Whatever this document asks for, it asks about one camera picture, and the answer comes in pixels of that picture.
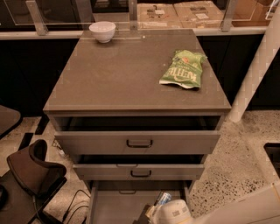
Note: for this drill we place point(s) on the white diagonal pole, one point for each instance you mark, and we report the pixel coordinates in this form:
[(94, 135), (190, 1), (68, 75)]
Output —
[(260, 64)]

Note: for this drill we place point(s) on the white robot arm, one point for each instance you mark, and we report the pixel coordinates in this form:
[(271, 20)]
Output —
[(259, 207)]

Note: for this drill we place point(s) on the flattened cardboard box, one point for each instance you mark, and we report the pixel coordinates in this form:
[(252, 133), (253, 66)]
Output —
[(190, 14)]

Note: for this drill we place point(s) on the grey top drawer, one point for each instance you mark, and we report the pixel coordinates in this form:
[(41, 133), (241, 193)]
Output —
[(139, 142)]

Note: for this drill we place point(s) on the grey middle drawer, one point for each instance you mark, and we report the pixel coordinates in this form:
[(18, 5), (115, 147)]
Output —
[(139, 167)]

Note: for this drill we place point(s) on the grey drawer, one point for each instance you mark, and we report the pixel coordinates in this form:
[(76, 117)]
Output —
[(139, 167), (139, 142), (126, 202)]

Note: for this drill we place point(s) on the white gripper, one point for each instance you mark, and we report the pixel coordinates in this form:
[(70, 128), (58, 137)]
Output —
[(174, 215)]

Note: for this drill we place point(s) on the dark brown chair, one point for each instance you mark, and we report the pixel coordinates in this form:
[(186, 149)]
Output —
[(29, 185)]

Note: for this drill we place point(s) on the clear acrylic barrier panel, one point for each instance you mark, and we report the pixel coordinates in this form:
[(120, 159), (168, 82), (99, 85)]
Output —
[(58, 12)]

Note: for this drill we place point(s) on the grey bottom drawer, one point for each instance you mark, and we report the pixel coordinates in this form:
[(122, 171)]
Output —
[(126, 202)]

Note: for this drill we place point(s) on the silver blue redbull can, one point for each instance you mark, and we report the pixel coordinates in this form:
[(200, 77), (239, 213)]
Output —
[(162, 198)]

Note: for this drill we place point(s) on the green chip bag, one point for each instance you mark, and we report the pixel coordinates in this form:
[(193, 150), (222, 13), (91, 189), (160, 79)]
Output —
[(185, 69)]

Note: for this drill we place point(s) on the dark round table edge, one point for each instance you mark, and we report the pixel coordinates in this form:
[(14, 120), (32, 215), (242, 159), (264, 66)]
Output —
[(9, 119)]

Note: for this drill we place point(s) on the white ceramic bowl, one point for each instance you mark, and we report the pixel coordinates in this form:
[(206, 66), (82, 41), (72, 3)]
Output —
[(103, 31)]

